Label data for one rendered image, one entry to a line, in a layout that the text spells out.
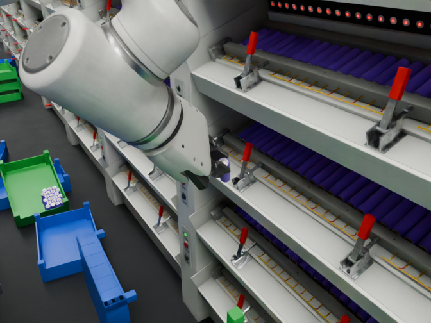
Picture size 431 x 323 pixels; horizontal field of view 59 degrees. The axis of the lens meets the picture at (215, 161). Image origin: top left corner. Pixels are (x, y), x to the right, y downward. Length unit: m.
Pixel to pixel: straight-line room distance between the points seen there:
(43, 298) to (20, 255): 0.25
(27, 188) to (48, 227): 0.24
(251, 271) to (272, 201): 0.20
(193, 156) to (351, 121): 0.21
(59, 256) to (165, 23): 1.21
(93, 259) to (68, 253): 0.37
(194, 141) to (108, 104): 0.15
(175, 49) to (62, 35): 0.10
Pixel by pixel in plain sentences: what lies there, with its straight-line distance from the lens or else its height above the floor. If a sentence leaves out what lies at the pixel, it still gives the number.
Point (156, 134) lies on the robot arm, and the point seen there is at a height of 0.76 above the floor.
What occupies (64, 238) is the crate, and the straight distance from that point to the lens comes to 1.57.
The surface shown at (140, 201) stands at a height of 0.15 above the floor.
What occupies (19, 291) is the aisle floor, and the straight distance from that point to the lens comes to 1.42.
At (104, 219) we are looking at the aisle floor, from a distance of 1.62.
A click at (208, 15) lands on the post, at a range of 0.79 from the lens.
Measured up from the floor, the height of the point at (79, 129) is 0.16.
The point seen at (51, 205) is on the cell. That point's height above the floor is 0.07.
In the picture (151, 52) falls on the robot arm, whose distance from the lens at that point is 0.37.
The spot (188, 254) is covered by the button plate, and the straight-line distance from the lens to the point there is 1.06.
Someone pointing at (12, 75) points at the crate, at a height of 0.19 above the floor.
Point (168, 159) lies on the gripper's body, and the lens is 0.47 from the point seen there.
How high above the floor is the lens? 0.93
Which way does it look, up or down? 28 degrees down
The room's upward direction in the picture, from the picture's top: straight up
